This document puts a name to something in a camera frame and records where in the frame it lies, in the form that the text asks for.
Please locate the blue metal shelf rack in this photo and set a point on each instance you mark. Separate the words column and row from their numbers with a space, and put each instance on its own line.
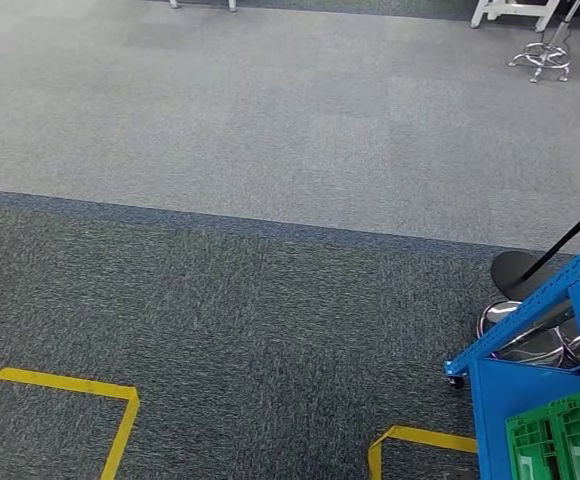
column 500, row 411

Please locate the black stanchion pole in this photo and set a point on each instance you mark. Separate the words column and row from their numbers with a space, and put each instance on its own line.
column 515, row 272

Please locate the yellow floor tape outline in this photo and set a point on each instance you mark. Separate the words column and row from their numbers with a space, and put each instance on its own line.
column 70, row 384

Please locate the chrome base swivel stool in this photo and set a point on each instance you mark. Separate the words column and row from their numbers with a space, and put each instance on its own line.
column 540, row 56

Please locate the white desk frame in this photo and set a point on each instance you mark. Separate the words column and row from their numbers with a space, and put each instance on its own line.
column 510, row 10

